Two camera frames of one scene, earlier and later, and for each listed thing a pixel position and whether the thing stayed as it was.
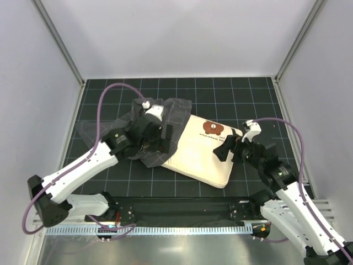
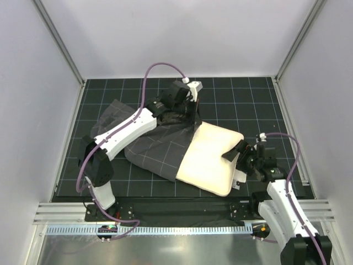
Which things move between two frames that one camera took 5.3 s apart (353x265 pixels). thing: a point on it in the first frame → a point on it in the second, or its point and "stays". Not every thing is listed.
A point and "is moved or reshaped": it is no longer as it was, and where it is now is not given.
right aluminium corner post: x=315 y=10 stays
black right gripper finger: x=222 y=150 → x=231 y=154
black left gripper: x=164 y=138 → x=194 y=114
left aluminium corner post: x=46 y=16 stays
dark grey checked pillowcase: x=151 y=130 is moved or reshaped
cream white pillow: x=193 y=157 is moved or reshaped
